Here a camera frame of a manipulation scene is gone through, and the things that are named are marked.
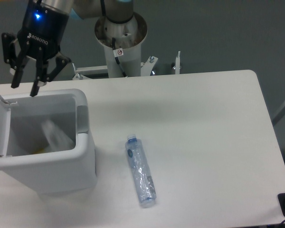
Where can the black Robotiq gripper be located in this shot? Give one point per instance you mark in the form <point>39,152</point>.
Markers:
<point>42,33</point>

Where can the white paper packet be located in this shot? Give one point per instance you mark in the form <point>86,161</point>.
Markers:
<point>57,139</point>

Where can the clear plastic water bottle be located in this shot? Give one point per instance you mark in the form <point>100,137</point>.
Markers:
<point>141,173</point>

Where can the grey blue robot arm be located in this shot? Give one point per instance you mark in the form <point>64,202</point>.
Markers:
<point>117,11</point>

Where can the yellow trash in bin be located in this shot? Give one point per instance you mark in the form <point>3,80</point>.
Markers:
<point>40,151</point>

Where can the white trash can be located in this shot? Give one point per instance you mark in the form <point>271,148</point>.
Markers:
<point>51,172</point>

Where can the white metal mounting frame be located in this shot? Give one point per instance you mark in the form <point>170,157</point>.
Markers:
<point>124,69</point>

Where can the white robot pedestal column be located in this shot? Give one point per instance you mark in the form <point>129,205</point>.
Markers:
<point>121,42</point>

